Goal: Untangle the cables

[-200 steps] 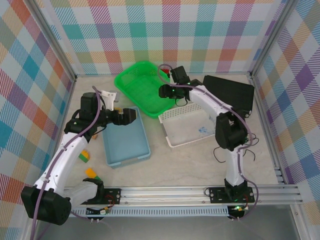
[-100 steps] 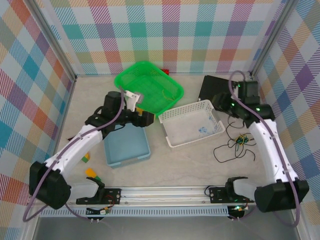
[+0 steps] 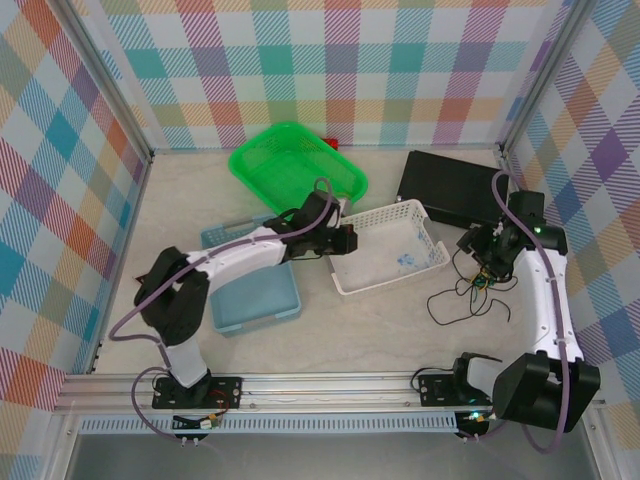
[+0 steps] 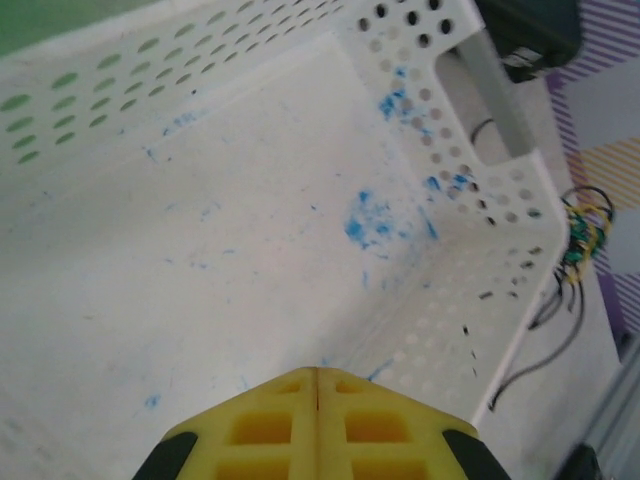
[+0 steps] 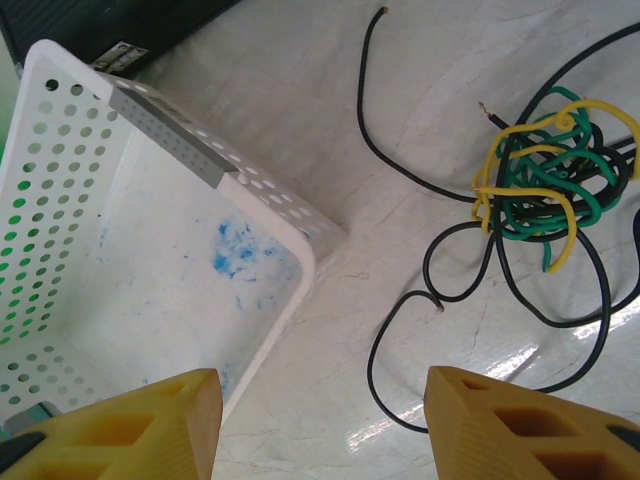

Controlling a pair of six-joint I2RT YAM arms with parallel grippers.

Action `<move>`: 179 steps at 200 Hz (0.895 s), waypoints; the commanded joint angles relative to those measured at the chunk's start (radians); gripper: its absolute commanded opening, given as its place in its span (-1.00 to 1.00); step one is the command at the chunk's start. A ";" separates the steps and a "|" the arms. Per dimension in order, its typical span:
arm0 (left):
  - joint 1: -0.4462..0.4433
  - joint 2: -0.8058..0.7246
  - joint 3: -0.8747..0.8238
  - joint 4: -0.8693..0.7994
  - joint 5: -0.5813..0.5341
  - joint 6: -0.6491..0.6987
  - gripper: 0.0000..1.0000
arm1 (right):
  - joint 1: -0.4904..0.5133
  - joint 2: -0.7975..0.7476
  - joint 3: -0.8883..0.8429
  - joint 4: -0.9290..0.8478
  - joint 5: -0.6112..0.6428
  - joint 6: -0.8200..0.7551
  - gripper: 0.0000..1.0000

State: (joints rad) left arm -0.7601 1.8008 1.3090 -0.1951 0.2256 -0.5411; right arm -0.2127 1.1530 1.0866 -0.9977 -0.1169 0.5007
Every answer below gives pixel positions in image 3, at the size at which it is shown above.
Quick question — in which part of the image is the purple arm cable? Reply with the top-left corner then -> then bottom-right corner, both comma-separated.
109,177 -> 336,444
457,169 -> 576,455

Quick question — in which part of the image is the light blue plastic basket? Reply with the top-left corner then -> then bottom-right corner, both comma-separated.
199,215 -> 305,337

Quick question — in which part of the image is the slotted grey cable duct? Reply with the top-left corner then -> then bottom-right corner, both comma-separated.
79,412 -> 459,434

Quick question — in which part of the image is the black cable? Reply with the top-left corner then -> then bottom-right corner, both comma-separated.
427,249 -> 512,327

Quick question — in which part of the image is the green cable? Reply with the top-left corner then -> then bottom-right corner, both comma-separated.
469,272 -> 494,306

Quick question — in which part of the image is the white perforated plastic basket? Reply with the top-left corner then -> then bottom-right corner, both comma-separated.
327,198 -> 451,297

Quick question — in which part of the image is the black ribbed case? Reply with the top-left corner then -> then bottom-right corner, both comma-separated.
397,149 -> 511,229

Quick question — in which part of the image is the green plastic basket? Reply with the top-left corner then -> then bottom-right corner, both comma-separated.
228,121 -> 370,216

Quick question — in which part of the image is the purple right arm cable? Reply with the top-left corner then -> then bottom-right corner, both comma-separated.
457,169 -> 576,455

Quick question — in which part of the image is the aluminium frame post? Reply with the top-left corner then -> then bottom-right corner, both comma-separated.
494,0 -> 594,159
52,0 -> 155,162

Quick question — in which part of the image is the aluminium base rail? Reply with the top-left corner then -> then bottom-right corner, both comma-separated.
54,372 -> 609,416

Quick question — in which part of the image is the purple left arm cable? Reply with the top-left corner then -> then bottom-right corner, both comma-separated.
109,177 -> 336,444

